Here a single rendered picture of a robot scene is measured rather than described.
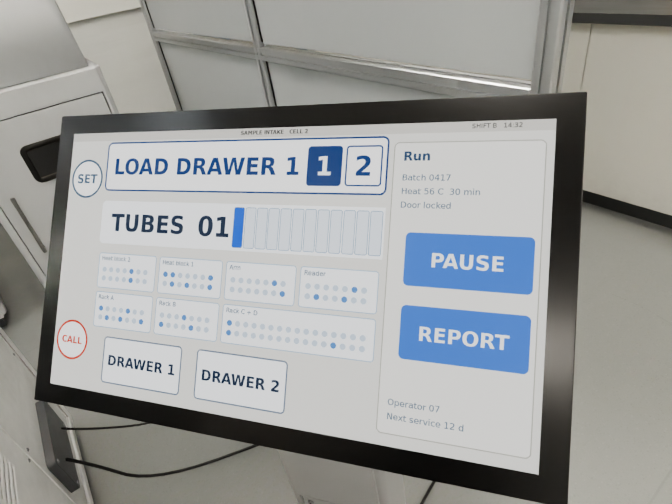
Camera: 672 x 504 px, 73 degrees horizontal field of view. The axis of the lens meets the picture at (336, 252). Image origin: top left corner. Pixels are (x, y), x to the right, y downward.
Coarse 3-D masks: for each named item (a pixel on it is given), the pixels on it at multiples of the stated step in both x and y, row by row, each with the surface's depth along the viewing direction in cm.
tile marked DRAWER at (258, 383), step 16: (208, 352) 43; (224, 352) 42; (208, 368) 42; (224, 368) 42; (240, 368) 41; (256, 368) 41; (272, 368) 41; (288, 368) 40; (208, 384) 42; (224, 384) 42; (240, 384) 41; (256, 384) 41; (272, 384) 40; (208, 400) 42; (224, 400) 42; (240, 400) 41; (256, 400) 41; (272, 400) 40
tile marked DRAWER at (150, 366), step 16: (112, 336) 46; (112, 352) 46; (128, 352) 45; (144, 352) 45; (160, 352) 44; (176, 352) 44; (112, 368) 46; (128, 368) 45; (144, 368) 45; (160, 368) 44; (176, 368) 44; (112, 384) 46; (128, 384) 45; (144, 384) 44; (160, 384) 44; (176, 384) 43
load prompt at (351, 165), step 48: (144, 144) 46; (192, 144) 45; (240, 144) 43; (288, 144) 41; (336, 144) 40; (384, 144) 39; (192, 192) 44; (240, 192) 43; (288, 192) 41; (336, 192) 40; (384, 192) 38
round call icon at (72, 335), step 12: (60, 324) 48; (72, 324) 48; (84, 324) 47; (60, 336) 48; (72, 336) 48; (84, 336) 47; (60, 348) 48; (72, 348) 47; (84, 348) 47; (72, 360) 47; (84, 360) 47
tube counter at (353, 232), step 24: (216, 216) 43; (240, 216) 42; (264, 216) 42; (288, 216) 41; (312, 216) 40; (336, 216) 40; (360, 216) 39; (384, 216) 38; (216, 240) 43; (240, 240) 42; (264, 240) 42; (288, 240) 41; (312, 240) 40; (336, 240) 39; (360, 240) 39
